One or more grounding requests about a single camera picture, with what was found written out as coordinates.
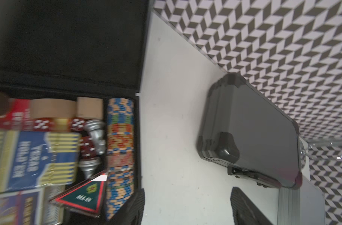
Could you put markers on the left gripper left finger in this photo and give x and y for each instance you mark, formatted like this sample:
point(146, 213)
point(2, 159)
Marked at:
point(131, 213)

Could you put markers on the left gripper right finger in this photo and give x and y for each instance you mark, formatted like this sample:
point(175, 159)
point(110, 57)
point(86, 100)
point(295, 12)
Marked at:
point(245, 212)

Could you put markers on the black poker case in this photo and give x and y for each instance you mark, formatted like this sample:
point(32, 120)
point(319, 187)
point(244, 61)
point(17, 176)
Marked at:
point(247, 133)
point(74, 67)

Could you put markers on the silver aluminium poker case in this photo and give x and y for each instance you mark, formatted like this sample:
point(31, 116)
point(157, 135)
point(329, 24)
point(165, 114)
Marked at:
point(304, 206)

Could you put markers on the green all in triangle marker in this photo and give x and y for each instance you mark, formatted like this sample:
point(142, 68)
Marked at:
point(84, 198)

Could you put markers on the blue yellow card deck box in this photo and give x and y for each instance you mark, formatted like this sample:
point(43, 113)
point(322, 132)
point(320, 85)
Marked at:
point(32, 159)

